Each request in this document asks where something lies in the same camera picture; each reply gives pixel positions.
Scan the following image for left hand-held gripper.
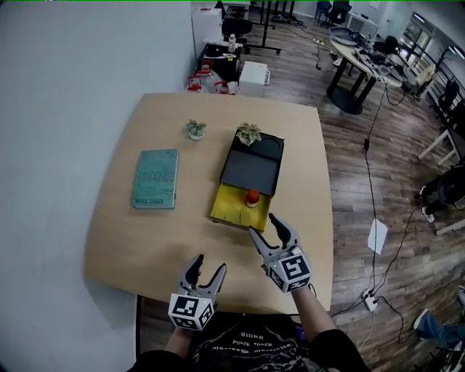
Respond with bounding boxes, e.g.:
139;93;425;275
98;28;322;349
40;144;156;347
167;254;227;333

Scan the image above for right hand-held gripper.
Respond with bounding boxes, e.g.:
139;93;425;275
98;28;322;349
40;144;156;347
248;213;315;294

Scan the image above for black and yellow box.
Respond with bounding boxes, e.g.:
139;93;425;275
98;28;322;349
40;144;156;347
209;124;286;234

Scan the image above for person's right forearm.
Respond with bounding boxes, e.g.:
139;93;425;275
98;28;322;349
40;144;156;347
291;286;368;372

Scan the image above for person's left forearm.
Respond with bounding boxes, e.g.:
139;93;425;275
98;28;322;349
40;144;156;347
163;324;194;364

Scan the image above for person's black printed shirt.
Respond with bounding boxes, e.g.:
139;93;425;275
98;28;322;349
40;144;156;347
126;312;371;372

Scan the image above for white paper sheet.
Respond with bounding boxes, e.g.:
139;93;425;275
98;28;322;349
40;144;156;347
366;218;389;256

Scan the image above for teal book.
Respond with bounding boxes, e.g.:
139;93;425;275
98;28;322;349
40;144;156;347
130;148;180;211

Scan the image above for leafy potted plant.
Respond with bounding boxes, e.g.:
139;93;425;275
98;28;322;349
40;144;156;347
235;122;263;147

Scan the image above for white power strip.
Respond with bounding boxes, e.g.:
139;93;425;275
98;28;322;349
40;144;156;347
362;288;379;312

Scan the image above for small potted plant white pot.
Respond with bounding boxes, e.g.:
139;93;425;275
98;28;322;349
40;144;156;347
185;118;208;142

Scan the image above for white cube appliance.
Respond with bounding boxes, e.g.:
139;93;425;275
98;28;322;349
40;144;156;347
238;60;272;98

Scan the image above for black low cabinet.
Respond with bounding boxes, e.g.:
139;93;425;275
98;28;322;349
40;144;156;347
201;42;243;83

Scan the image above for round beige table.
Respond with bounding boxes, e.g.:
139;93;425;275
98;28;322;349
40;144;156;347
325;35;405;116

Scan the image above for white desk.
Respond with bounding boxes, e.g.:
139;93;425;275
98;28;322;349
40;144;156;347
416;125;465;172

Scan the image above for grey round tray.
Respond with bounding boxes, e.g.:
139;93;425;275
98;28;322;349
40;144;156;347
328;25;360;47

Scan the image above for black office chair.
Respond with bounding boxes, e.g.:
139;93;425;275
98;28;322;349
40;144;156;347
220;6;254;55

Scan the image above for white tall cabinet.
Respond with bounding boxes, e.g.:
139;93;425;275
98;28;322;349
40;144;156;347
190;7;224;47

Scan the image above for blue chair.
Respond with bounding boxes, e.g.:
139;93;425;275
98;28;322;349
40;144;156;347
314;0;352;27

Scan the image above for long black cable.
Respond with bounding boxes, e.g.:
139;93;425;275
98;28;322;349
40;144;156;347
364;83;392;294

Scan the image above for black desk frame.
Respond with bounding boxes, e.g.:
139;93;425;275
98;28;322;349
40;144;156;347
249;0;283;55

